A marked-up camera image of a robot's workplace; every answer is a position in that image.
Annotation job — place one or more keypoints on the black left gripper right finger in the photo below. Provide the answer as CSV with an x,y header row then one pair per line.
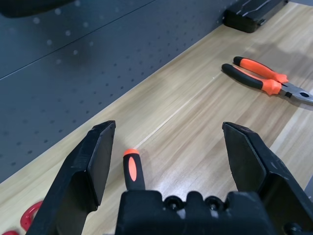
x,y
259,166

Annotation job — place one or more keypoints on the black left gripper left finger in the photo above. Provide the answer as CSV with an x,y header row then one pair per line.
x,y
80,176

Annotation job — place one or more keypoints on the black orange screwdriver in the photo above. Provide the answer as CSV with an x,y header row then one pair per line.
x,y
133,171

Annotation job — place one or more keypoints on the orange black pliers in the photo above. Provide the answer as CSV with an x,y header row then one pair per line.
x,y
269,84

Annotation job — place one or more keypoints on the grey perforated pegboard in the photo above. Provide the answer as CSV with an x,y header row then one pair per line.
x,y
73,85

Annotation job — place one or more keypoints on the black plastic tool case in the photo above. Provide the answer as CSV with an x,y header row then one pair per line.
x,y
244,17

